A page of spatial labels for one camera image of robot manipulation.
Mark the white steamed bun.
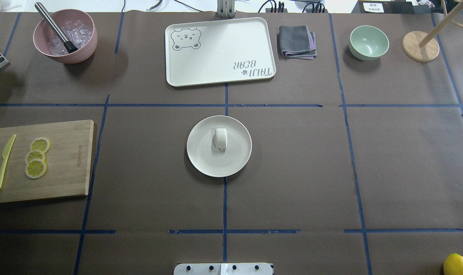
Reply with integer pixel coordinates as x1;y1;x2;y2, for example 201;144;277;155
212;128;228;151

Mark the cream bear tray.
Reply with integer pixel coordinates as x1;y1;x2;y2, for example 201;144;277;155
165;17;276;87

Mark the round cream plate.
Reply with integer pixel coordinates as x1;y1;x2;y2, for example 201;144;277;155
186;115;252;177

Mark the folded grey cloth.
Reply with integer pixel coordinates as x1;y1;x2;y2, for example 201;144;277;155
278;26;317;60

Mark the bamboo cutting board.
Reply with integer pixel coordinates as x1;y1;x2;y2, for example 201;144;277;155
0;120;95;203

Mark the mint green bowl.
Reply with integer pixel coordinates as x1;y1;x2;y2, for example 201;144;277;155
349;26;390;61

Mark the metal muddler black tip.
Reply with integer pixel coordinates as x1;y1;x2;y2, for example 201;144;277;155
34;2;78;53

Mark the pink bowl with ice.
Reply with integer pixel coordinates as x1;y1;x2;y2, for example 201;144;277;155
33;9;98;64

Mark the lemon slice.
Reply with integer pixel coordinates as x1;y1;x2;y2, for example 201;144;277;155
29;137;50;153
25;159;47;179
25;149;46;164

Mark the wooden mug tree stand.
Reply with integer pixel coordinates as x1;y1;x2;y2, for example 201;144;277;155
401;0;463;63

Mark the yellow-green plastic knife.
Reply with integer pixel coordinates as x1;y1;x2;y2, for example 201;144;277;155
0;134;17;189

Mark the yellow lemon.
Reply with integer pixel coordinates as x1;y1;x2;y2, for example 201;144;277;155
444;253;463;275

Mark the aluminium frame post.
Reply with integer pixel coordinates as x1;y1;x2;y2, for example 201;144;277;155
217;0;236;18

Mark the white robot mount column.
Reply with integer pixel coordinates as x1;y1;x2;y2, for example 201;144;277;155
173;262;274;275

